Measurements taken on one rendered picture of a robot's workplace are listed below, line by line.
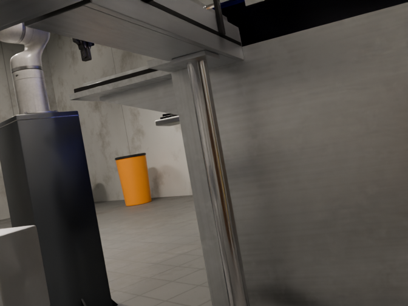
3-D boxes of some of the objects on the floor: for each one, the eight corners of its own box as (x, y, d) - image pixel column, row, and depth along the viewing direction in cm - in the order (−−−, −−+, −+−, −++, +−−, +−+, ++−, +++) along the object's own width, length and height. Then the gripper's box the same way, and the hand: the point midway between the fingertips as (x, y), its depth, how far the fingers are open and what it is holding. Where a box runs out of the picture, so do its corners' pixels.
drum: (160, 200, 667) (152, 151, 667) (135, 206, 636) (125, 155, 635) (142, 201, 702) (134, 155, 702) (117, 207, 671) (108, 159, 671)
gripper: (82, 17, 169) (91, 65, 169) (55, 8, 155) (64, 60, 155) (99, 11, 166) (107, 60, 166) (72, 2, 152) (81, 55, 152)
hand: (85, 54), depth 160 cm, fingers closed
